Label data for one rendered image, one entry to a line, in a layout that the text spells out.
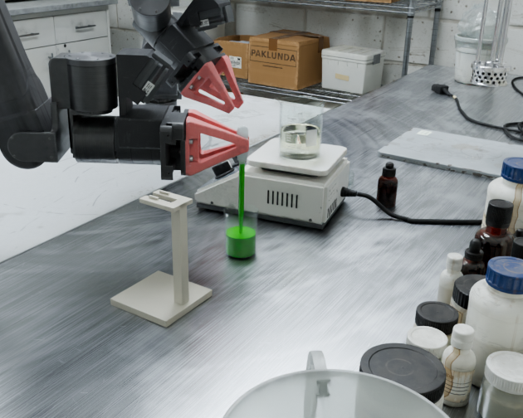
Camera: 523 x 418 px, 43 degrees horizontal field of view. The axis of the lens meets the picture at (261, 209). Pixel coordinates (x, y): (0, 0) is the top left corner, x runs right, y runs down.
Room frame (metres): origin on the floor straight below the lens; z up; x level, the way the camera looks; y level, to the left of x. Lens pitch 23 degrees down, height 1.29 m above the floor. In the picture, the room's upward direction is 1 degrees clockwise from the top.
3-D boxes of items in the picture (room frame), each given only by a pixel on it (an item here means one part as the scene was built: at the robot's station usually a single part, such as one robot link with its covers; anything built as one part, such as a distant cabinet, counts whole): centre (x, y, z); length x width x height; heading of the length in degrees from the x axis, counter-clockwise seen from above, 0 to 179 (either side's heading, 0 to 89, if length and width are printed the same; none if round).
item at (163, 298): (0.64, 0.11, 0.96); 0.08 x 0.08 x 0.13; 58
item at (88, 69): (0.76, 0.23, 1.09); 0.12 x 0.09 x 0.12; 91
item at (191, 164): (0.77, 0.06, 1.05); 0.09 x 0.07 x 0.07; 91
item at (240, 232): (0.76, 0.03, 0.93); 0.04 x 0.04 x 0.06
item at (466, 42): (1.87, -0.59, 1.01); 0.14 x 0.14 x 0.21
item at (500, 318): (0.52, -0.22, 0.96); 0.06 x 0.06 x 0.11
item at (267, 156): (0.91, -0.05, 0.98); 0.12 x 0.12 x 0.01; 69
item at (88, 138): (0.76, 0.20, 1.05); 0.07 x 0.06 x 0.07; 91
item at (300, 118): (0.90, -0.05, 1.03); 0.07 x 0.06 x 0.08; 70
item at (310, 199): (0.92, -0.03, 0.94); 0.22 x 0.13 x 0.08; 69
